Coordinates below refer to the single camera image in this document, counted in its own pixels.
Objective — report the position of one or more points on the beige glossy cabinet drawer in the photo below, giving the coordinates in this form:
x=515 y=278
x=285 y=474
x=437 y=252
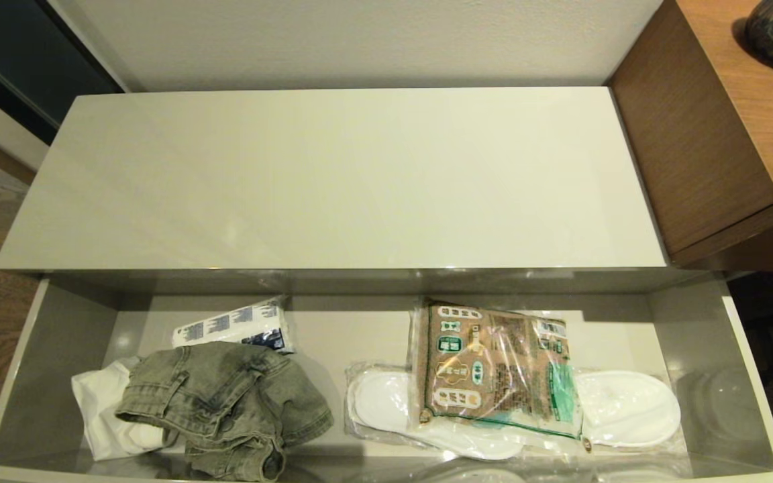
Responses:
x=333 y=329

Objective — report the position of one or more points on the grey washed denim jeans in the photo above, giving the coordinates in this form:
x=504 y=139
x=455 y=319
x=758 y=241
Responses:
x=225 y=396

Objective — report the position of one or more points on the beige glossy low cabinet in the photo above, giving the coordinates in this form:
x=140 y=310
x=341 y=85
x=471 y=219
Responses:
x=333 y=181

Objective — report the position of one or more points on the white slippers in plastic bag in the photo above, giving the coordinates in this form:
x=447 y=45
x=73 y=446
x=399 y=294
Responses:
x=628 y=409
x=383 y=402

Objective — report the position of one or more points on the brown rice bag green print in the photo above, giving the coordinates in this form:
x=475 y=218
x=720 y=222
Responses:
x=494 y=369

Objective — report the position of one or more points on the white tissue pack blue print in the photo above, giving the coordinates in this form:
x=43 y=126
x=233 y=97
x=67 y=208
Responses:
x=232 y=325

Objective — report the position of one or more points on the brown wooden desk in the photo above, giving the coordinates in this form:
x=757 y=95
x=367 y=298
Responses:
x=695 y=134

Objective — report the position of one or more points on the dark glass door panel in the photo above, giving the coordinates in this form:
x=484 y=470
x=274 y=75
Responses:
x=11 y=54

